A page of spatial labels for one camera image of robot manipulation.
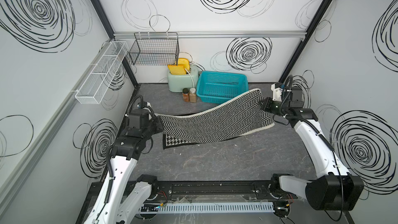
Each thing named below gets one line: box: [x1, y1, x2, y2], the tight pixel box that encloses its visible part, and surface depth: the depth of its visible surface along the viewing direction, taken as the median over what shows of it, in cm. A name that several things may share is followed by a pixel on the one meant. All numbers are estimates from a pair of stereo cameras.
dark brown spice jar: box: [181, 87, 190, 103], surface depth 107 cm
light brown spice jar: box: [189, 87, 197, 104], surface depth 106 cm
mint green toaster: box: [167, 58, 199, 93], surface depth 107 cm
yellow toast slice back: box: [177, 57, 190, 72], surface depth 107 cm
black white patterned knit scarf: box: [155, 88, 276, 150], surface depth 87 cm
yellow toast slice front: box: [167, 64, 188, 75], surface depth 104 cm
